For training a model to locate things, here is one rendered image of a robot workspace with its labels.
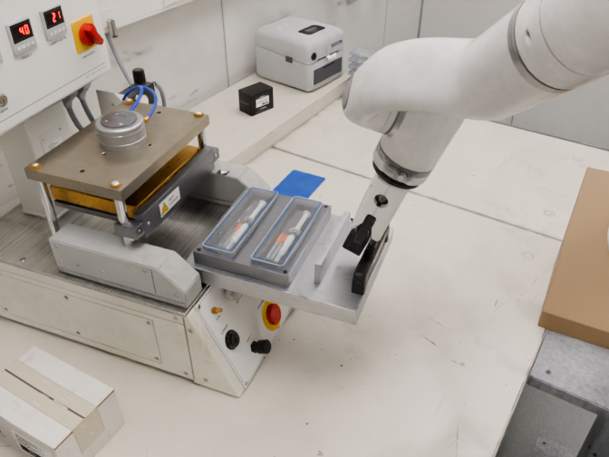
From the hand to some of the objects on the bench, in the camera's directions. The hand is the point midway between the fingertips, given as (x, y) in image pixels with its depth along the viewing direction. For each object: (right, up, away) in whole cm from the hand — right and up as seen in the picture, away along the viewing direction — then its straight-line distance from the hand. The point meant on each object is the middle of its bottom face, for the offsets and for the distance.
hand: (356, 240), depth 93 cm
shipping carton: (-48, -31, +3) cm, 57 cm away
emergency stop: (-14, -16, +19) cm, 28 cm away
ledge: (-26, +35, +89) cm, 99 cm away
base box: (-38, -11, +29) cm, 49 cm away
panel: (-12, -17, +19) cm, 28 cm away
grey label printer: (-10, +54, +107) cm, 120 cm away
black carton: (-23, +38, +87) cm, 98 cm away
